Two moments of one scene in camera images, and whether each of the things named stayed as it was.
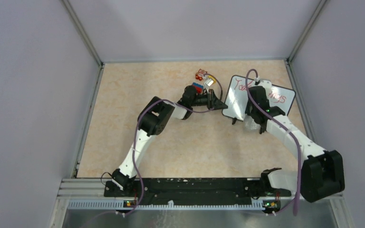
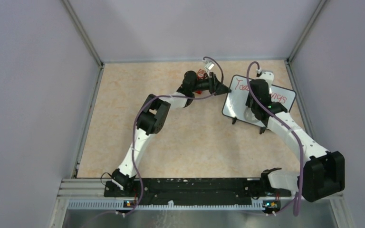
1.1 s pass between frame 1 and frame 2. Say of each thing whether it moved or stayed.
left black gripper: moved
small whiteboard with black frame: stayed
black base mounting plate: stayed
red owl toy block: stayed
